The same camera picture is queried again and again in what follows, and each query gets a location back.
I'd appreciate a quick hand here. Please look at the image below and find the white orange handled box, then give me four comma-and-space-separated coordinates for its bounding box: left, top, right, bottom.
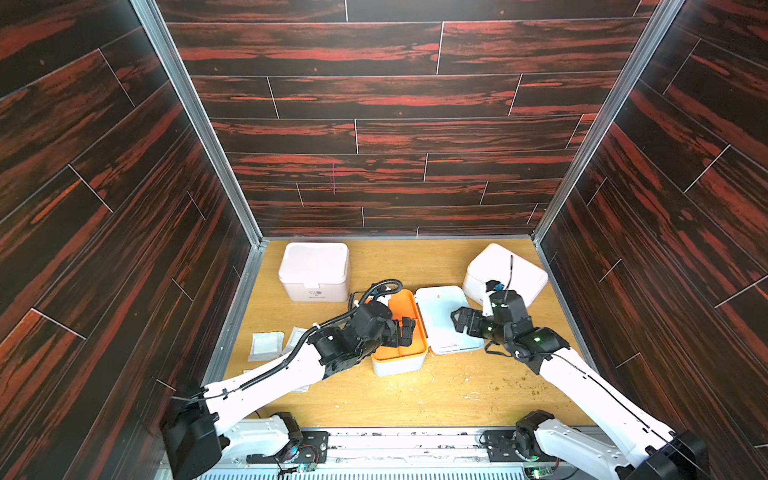
371, 286, 484, 377

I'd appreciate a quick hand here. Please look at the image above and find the white pink first aid box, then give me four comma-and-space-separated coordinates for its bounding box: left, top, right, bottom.
462, 243, 549, 307

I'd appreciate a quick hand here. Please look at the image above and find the pink medicine chest box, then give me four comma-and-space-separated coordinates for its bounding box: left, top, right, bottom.
278, 242, 350, 303

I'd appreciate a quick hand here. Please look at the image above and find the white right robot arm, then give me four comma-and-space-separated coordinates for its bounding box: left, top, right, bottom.
450, 288, 710, 479

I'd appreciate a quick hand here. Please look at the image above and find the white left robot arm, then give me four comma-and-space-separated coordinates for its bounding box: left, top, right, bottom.
161, 279, 415, 479

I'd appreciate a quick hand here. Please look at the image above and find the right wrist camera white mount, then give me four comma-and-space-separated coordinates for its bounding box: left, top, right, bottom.
482, 280, 504, 317

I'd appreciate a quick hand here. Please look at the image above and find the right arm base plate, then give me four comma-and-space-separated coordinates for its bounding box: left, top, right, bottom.
478, 428, 555, 463

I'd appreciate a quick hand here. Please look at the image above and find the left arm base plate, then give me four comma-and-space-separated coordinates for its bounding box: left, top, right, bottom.
245, 430, 330, 471

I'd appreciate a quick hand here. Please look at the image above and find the aluminium frame rail right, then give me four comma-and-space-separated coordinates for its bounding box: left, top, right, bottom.
532, 0, 685, 248

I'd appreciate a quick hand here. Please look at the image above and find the aluminium frame rail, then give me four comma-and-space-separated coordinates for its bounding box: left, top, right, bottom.
532, 0, 685, 248
129, 0, 264, 247

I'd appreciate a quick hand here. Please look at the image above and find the aluminium frame rail left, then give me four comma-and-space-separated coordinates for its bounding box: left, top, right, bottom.
129, 0, 264, 247

